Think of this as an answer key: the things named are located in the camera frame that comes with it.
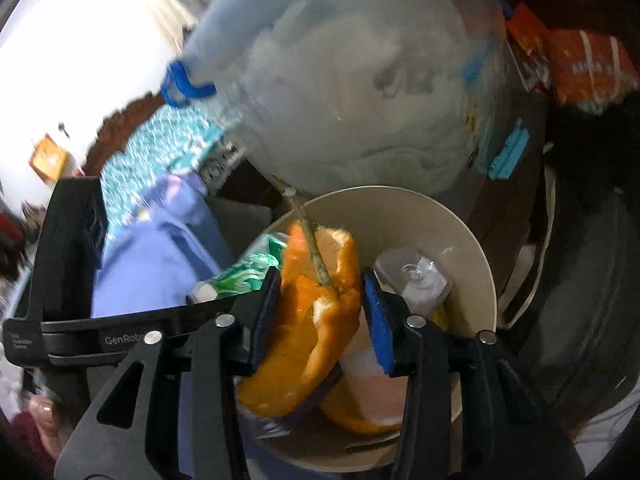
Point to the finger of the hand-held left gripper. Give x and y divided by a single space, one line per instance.
220 305

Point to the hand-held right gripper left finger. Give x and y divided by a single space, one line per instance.
262 325

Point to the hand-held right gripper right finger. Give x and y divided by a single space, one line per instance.
377 330

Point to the green white packet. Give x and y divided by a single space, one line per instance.
240 272

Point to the large orange peel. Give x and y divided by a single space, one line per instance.
300 340

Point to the pink bottle with white cap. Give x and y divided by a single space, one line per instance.
375 385

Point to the thin green stalk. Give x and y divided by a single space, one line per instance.
312 245

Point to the beige waste bin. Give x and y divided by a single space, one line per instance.
425 220

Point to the person's left hand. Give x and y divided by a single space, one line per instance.
47 425

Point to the clear plastic wrapper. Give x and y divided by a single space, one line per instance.
415 280

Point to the teal patterned blanket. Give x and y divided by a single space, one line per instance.
150 160

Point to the carved wooden headboard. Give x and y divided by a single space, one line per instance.
115 130

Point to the dark bag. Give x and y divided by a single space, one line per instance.
590 285

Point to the red orange box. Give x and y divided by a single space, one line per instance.
527 45

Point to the orange snack packet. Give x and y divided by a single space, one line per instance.
590 70

